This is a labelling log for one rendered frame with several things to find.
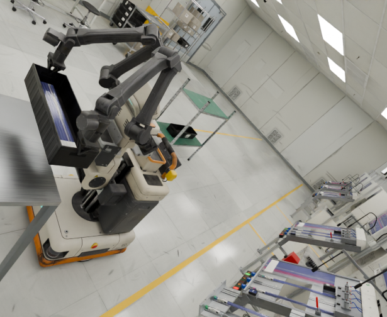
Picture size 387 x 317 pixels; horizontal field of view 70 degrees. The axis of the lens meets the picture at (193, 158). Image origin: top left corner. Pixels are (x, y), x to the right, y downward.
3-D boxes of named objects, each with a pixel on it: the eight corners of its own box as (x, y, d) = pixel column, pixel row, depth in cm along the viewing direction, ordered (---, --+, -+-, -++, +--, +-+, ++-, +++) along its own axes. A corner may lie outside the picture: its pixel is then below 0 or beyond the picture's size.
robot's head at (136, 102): (146, 94, 162) (145, 73, 149) (162, 118, 152) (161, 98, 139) (123, 101, 157) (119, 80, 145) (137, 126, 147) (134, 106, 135)
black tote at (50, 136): (87, 168, 125) (99, 152, 120) (48, 165, 111) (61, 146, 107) (57, 90, 152) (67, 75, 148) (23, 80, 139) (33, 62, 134)
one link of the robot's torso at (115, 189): (98, 177, 196) (117, 155, 187) (111, 210, 183) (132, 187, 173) (62, 175, 175) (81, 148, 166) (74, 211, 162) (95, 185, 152)
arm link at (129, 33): (157, 46, 132) (157, 32, 137) (155, 36, 127) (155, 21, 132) (66, 50, 131) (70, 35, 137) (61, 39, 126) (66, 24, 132)
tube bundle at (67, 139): (75, 160, 122) (79, 155, 120) (60, 158, 116) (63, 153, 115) (50, 90, 146) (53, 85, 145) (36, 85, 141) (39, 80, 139)
